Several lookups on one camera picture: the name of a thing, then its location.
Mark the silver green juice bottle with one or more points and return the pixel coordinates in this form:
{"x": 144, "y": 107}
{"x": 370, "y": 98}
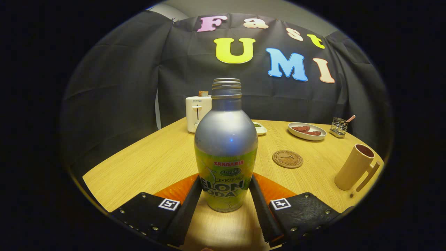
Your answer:
{"x": 226, "y": 139}

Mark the pink stick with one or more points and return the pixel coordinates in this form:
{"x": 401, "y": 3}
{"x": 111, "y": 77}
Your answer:
{"x": 350, "y": 118}

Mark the white divided dish with beans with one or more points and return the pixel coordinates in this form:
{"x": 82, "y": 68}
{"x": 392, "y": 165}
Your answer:
{"x": 260, "y": 129}

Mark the wooden table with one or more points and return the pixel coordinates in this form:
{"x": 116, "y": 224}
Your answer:
{"x": 156, "y": 164}

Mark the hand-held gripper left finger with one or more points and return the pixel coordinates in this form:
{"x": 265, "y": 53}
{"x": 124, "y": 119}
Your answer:
{"x": 184, "y": 216}

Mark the white oval plate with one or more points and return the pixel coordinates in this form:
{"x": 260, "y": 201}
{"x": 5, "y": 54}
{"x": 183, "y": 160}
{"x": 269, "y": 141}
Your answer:
{"x": 306, "y": 137}

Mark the toast slice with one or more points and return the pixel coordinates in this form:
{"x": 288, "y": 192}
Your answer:
{"x": 203, "y": 93}

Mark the red meat slice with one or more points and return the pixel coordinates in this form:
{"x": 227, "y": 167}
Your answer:
{"x": 312, "y": 133}
{"x": 300, "y": 128}

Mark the white toaster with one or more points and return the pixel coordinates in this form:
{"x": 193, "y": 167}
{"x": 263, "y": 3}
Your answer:
{"x": 198, "y": 115}

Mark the round wooden coaster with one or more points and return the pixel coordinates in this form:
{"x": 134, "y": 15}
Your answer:
{"x": 287, "y": 159}

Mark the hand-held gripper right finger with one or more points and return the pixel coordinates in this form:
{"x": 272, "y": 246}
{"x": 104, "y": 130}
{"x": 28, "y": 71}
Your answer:
{"x": 264, "y": 216}

